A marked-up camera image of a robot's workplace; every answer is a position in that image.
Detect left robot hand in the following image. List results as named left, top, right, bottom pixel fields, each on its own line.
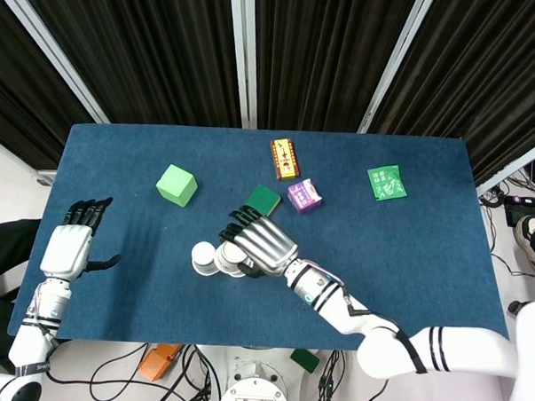
left=38, top=193, right=125, bottom=285

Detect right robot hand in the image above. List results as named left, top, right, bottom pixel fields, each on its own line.
left=216, top=204, right=302, bottom=282

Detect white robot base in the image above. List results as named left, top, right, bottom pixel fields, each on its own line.
left=217, top=345, right=307, bottom=401

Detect green yellow sponge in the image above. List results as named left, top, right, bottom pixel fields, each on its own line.
left=243, top=184, right=283, bottom=219

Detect purple small carton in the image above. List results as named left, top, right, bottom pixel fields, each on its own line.
left=286, top=177, right=326, bottom=217

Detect red yellow snack box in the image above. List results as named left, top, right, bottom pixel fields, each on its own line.
left=268, top=137, right=303, bottom=183

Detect light green foam cube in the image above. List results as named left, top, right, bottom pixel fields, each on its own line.
left=154, top=163, right=200, bottom=209

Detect blue table cloth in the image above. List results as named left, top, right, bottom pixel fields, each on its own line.
left=7, top=118, right=518, bottom=359

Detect green block under table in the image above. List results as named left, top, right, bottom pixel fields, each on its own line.
left=289, top=348, right=322, bottom=375

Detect green sachet packet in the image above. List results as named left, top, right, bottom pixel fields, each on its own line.
left=366, top=163, right=409, bottom=202

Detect orange pedal box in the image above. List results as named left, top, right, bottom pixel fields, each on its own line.
left=137, top=342, right=185, bottom=383

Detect black curtain panel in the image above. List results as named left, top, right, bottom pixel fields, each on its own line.
left=369, top=0, right=535, bottom=189
left=0, top=0, right=99, bottom=172
left=6, top=0, right=247, bottom=130
left=248, top=0, right=420, bottom=137

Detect black electronic device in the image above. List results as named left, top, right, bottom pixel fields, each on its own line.
left=501, top=195, right=535, bottom=229

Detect white black sneaker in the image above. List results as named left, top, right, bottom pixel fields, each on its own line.
left=512, top=214, right=535, bottom=275

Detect black floor cable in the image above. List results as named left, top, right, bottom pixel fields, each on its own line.
left=44, top=337, right=186, bottom=401

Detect black cable bundle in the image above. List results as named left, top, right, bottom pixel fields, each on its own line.
left=305, top=349, right=390, bottom=401
left=163, top=342, right=226, bottom=401

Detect white frame post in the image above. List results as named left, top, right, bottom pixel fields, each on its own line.
left=475, top=128, right=535, bottom=198
left=223, top=0, right=263, bottom=130
left=357, top=0, right=437, bottom=138
left=0, top=0, right=116, bottom=124

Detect tangled black cables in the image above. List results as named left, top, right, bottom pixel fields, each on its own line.
left=477, top=162, right=535, bottom=211

